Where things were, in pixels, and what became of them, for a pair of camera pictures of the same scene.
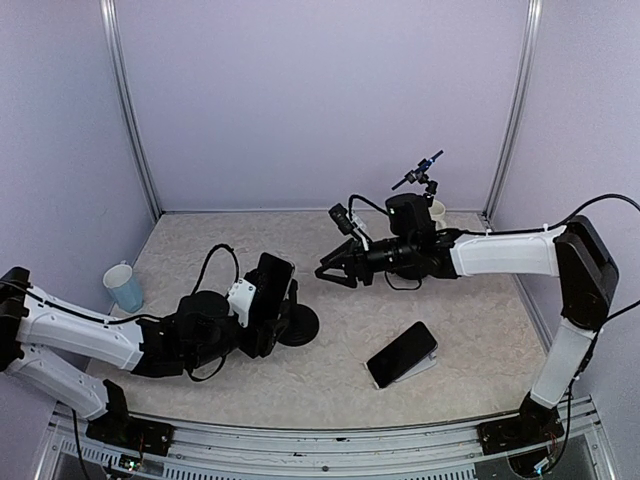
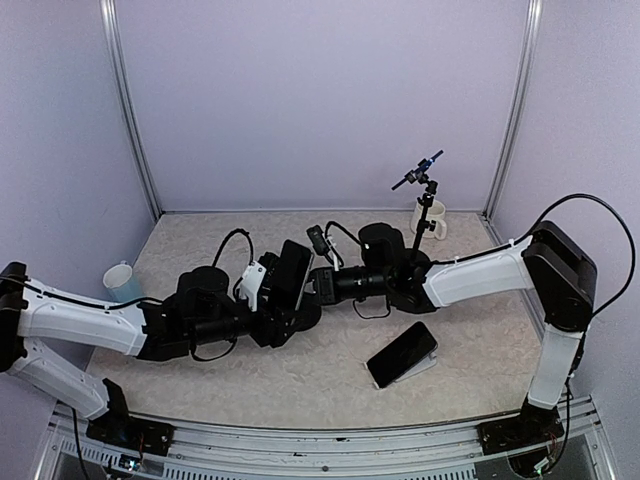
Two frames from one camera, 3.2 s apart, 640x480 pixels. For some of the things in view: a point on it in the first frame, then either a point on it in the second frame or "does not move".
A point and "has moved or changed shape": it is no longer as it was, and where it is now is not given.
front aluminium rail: x=448 y=451 does not move
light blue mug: x=126 y=289 does not move
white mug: x=437 y=212 does not move
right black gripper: x=357 y=264 to x=324 y=283
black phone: x=273 y=277 has moved or changed shape
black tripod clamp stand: x=420 y=175 does not move
